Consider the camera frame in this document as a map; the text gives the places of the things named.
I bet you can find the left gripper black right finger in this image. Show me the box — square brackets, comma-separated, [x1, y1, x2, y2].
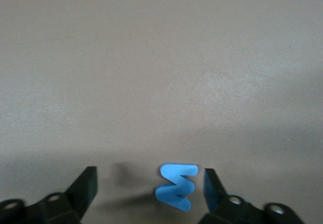
[199, 167, 303, 224]

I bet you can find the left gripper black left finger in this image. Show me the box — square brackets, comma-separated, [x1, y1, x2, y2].
[0, 165, 98, 224]

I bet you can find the blue foam letter W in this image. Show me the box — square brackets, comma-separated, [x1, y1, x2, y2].
[154, 162, 198, 212]

